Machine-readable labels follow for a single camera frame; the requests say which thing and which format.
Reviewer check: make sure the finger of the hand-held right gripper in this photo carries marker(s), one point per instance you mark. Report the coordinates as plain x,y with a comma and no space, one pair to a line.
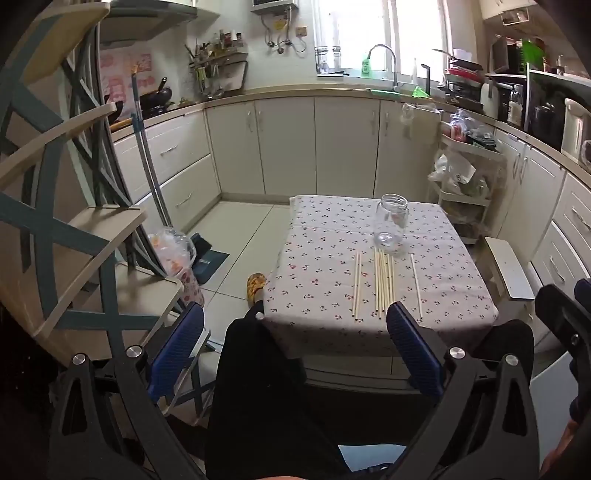
561,314

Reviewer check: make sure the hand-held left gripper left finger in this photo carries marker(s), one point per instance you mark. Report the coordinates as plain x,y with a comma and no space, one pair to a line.
178,350

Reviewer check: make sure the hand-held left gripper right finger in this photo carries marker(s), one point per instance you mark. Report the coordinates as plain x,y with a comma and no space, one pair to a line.
413,350

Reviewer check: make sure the row of wooden chopsticks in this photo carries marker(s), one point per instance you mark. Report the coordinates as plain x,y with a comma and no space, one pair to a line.
379,286

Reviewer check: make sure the clear glass jar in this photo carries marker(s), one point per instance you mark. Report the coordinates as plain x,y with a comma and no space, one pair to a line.
391,221

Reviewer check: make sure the floral trash bin with bag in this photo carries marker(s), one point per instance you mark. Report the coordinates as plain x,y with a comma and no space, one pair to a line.
184,281

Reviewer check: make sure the white stool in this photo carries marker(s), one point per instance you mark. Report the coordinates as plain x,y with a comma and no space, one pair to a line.
508,267

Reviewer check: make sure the person's black trouser leg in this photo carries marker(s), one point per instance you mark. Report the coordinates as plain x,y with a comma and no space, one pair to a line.
258,392

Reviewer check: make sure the yellow patterned slipper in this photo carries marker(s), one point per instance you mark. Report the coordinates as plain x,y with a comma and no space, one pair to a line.
255,284

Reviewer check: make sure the cherry print tablecloth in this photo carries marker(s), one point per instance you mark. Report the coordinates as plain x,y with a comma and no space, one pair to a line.
323,258

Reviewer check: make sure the beige shelf rack blue braces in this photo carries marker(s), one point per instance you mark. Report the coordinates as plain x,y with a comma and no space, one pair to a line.
92,230

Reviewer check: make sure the white tall appliance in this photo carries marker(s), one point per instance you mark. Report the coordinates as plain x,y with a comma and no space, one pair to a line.
575,129

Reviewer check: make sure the white rolling cart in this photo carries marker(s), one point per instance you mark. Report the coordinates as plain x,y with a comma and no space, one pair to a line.
466,152

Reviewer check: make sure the cream drawer cabinet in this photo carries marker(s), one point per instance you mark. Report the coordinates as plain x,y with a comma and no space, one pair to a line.
161,157

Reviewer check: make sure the white jug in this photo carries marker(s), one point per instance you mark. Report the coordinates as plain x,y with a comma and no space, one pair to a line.
489,101

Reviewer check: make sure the cream door base cabinets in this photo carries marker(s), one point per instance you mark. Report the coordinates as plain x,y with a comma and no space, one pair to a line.
323,143

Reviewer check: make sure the hanging plastic bag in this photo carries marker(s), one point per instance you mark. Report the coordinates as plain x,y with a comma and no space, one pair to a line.
415,115

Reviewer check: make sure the black pan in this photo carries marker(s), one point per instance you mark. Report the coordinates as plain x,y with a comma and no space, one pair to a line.
114,108

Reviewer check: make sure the stack of pans and lids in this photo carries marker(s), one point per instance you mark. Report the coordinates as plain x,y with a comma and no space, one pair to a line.
461,83

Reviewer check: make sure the black wok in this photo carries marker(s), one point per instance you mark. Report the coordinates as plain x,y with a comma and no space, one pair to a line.
157,97

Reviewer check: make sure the green plastic bag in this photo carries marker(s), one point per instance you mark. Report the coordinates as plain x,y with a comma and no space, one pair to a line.
533,53

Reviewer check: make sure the black filter tap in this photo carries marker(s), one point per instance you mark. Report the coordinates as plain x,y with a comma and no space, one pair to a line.
427,78

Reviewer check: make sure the white slim bottle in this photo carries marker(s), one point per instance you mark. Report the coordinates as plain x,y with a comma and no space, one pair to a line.
415,71

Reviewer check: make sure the beige kitchen countertop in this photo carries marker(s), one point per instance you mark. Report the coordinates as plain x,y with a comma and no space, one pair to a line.
286,91

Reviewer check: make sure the green dish soap bottle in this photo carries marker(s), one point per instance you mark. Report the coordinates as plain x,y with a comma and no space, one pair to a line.
367,67

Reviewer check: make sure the chrome sink faucet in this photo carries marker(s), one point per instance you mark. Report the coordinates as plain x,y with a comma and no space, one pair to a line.
392,60

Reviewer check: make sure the kitchen window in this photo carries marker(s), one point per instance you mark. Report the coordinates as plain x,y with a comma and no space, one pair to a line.
369,27

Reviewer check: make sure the white water heater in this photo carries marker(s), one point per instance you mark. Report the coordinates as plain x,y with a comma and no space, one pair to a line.
274,5

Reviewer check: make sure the pink wall poster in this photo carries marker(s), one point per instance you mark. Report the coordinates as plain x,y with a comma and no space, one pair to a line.
120,74

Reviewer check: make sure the wall utensil rack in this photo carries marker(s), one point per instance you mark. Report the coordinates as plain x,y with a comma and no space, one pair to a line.
226,64

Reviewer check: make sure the cream wall cabinet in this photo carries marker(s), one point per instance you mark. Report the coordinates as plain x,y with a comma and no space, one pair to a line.
503,5

